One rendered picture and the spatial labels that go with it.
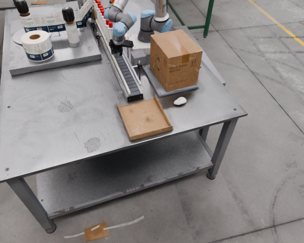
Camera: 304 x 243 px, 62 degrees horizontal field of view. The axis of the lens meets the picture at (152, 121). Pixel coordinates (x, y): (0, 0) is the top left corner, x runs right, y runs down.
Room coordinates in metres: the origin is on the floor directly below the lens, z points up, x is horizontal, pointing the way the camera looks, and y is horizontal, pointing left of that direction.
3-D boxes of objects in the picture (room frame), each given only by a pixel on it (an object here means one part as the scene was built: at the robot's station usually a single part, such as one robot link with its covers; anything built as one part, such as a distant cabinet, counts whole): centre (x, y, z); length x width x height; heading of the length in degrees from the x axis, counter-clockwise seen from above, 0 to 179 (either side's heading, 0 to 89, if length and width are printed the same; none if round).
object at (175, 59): (1.51, -0.14, 0.99); 0.30 x 0.24 x 0.27; 23
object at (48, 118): (1.87, 0.46, 0.82); 2.10 x 1.50 x 0.02; 21
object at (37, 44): (1.70, 0.88, 0.95); 0.20 x 0.20 x 0.14
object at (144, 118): (1.09, 0.05, 0.85); 0.30 x 0.26 x 0.04; 21
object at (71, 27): (1.85, 0.64, 1.03); 0.09 x 0.09 x 0.30
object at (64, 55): (1.98, 0.87, 0.86); 0.80 x 0.67 x 0.05; 21
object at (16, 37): (1.97, 1.03, 0.89); 0.31 x 0.31 x 0.01
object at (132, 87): (2.02, 0.41, 0.86); 1.65 x 0.08 x 0.04; 21
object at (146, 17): (1.97, 0.05, 1.05); 0.13 x 0.12 x 0.14; 56
